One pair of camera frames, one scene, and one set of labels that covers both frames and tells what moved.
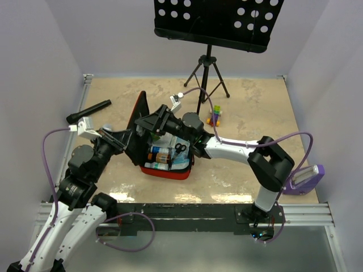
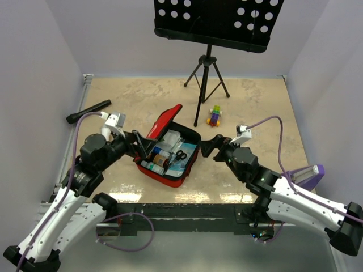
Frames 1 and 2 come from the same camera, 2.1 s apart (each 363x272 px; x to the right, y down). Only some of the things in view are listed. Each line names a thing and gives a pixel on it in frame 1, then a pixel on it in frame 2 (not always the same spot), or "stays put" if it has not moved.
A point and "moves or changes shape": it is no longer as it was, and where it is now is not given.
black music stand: [247, 25] stays put
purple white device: [302, 181] stays put
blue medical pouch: [183, 158] moves or changes shape
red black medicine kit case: [137, 151] moves or changes shape
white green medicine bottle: [158, 165] moves or changes shape
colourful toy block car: [217, 112] stays put
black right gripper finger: [152, 121] to [208, 147]
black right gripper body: [169, 123] to [225, 153]
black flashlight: [73, 118] stays put
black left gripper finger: [121, 138] to [146, 144]
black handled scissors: [178, 148] to [180, 154]
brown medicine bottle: [159, 157] moves or changes shape
